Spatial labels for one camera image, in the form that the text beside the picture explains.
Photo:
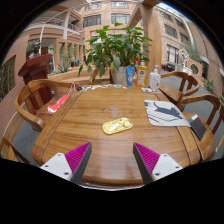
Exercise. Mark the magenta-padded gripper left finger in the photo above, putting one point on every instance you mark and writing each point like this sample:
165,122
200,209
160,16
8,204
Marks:
56,165

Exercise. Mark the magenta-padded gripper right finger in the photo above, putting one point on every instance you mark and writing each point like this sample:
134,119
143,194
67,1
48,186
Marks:
165,165

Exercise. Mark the yellow computer mouse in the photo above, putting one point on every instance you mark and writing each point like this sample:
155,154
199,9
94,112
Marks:
117,126

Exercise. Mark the white mouse pad dark print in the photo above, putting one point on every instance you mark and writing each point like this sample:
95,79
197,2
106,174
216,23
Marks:
165,113

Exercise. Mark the dark grey flat box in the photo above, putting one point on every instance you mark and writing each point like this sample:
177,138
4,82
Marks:
197,126

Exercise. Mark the wooden chair corner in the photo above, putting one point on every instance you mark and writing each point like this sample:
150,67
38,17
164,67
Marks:
8,150

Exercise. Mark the red and white package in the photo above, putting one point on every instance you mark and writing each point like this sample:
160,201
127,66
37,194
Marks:
57,105

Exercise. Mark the empty wooden armchair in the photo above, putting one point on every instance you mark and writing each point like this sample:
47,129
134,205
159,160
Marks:
171,91

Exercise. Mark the wooden armchair holding grey box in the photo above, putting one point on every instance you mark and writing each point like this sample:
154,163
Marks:
200,97

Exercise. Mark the clear plastic wrapper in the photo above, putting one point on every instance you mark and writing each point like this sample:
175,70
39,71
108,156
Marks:
146,90

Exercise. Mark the wooden armchair holding red package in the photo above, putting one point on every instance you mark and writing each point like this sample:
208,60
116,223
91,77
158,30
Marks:
36,86

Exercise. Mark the white pump dispenser bottle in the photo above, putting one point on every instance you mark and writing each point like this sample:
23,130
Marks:
154,81

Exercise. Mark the long wooden planter box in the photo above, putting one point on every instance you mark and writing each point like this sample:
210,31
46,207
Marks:
70,75

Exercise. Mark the yellow flowering potted plant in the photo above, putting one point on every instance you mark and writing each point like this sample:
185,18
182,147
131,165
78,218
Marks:
210,86

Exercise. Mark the yellow dish soap bottle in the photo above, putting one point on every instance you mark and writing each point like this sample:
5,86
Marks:
142,75

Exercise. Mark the blue squeeze tube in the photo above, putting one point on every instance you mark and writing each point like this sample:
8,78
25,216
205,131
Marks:
130,76

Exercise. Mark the dark red wooden lectern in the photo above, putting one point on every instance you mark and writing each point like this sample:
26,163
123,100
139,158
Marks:
35,68

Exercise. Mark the dark bust statue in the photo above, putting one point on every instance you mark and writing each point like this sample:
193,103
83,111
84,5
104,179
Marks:
35,50

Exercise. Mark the green potted plant white pot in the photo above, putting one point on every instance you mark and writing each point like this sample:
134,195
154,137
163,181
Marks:
113,46

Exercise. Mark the white sculpture on pedestal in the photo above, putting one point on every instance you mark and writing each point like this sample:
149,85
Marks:
184,61

